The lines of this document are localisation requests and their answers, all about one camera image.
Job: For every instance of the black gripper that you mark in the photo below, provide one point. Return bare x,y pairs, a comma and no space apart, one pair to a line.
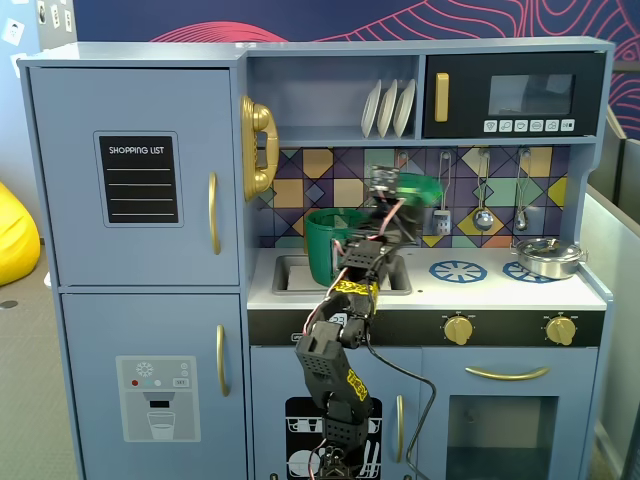
406,218

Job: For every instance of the green container lid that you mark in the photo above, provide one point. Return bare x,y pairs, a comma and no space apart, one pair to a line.
426,184

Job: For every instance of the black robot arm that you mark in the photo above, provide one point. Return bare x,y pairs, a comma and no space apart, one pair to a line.
325,365

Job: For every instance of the steel pot lid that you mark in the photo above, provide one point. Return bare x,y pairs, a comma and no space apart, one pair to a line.
547,247

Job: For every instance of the steel slotted spatula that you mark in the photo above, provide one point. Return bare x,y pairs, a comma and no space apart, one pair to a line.
442,222

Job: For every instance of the colourful tile backsplash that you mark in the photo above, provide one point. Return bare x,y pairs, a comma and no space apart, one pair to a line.
325,175

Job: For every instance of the white toy plate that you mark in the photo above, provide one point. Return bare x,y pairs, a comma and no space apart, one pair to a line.
370,112
405,107
387,110

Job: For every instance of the steel ladle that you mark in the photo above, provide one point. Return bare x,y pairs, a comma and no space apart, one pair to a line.
483,220

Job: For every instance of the green plastic container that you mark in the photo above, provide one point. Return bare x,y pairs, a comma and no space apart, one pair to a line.
317,255

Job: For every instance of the steel small spoon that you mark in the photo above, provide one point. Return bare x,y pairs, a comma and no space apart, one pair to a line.
521,220

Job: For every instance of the black control panel strip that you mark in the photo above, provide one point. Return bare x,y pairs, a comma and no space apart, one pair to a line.
410,327

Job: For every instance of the white digital clock display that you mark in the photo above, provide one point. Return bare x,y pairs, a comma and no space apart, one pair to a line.
341,318

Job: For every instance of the grey toy sink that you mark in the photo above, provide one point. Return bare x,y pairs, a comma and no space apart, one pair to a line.
282,280

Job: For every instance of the gold stove knob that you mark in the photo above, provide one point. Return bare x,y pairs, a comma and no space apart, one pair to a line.
458,330
560,330

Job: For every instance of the black microwave door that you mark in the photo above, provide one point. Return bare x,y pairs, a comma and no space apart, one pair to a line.
470,65

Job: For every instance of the gold toy telephone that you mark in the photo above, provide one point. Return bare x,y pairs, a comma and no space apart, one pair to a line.
257,117

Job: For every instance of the steel toy pot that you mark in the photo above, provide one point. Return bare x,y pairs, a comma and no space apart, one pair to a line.
550,267

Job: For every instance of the blue oven door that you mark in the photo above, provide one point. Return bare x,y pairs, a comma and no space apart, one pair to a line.
450,380

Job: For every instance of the grey office partition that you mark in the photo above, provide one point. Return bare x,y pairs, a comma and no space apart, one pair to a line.
617,300

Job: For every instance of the black shopping list board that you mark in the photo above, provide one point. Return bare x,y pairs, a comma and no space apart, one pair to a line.
140,210

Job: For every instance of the blue toy kitchen unit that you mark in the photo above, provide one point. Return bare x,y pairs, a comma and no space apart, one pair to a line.
150,54

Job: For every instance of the blue lower fridge door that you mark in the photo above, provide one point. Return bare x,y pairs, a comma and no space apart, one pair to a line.
90,330

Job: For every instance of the blue fridge door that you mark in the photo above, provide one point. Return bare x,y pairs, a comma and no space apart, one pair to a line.
90,330
65,250

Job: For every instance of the blue upper fridge door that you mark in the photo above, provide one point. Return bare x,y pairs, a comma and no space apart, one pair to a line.
65,250

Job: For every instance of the grey water dispenser sticker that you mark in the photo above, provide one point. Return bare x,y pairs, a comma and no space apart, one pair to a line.
135,425

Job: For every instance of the yellow beanbag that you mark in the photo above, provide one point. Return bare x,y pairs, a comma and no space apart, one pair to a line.
15,240

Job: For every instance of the dark floor disc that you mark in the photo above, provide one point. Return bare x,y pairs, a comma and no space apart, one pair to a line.
7,304

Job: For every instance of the small gripper camera board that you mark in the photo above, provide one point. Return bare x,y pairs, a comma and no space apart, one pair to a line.
384,177

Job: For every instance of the grey wall board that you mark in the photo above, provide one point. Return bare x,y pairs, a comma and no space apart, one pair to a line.
57,30

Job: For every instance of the white wall socket card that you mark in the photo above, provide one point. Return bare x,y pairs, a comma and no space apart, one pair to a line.
12,30

